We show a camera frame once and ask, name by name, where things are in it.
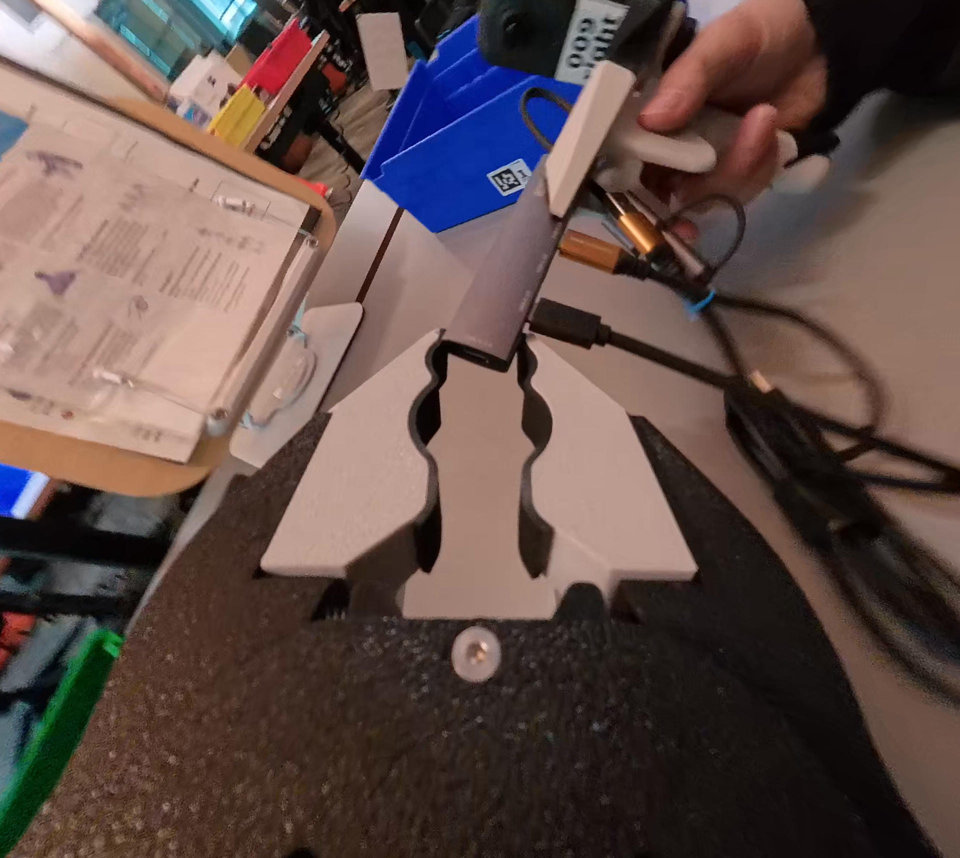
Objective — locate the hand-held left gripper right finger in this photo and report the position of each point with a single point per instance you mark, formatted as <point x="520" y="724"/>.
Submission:
<point x="607" y="505"/>

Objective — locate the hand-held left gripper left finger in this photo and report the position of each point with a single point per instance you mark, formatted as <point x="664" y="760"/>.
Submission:
<point x="352" y="498"/>

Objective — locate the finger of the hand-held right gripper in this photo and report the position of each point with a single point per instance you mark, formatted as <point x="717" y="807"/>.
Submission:
<point x="596" y="123"/>

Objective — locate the grey USB hub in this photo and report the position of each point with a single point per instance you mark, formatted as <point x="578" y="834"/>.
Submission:
<point x="502" y="280"/>

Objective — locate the grey desk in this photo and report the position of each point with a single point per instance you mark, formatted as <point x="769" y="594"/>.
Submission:
<point x="862" y="213"/>

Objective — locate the person's right hand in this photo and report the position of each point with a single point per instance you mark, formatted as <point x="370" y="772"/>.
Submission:
<point x="750" y="63"/>

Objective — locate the white paper sign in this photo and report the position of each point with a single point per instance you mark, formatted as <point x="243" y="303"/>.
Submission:
<point x="382" y="52"/>

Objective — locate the blue plastic bin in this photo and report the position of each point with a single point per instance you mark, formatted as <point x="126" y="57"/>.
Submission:
<point x="450" y="175"/>

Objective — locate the clear acrylic sign holder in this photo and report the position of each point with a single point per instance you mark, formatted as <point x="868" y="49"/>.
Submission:
<point x="219" y="415"/>

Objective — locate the red bin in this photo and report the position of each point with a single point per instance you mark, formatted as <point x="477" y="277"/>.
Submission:
<point x="281" y="59"/>

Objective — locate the yellow bin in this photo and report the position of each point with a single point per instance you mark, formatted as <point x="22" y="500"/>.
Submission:
<point x="236" y="115"/>

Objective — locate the printed instruction sheet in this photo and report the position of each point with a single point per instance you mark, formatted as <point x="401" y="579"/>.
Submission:
<point x="112" y="273"/>

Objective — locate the white box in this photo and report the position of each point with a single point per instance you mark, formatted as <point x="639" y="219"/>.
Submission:
<point x="202" y="89"/>

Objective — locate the green plastic bin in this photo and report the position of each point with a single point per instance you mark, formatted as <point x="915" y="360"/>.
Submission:
<point x="60" y="723"/>

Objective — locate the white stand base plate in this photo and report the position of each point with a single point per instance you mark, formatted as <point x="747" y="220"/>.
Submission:
<point x="330" y="333"/>

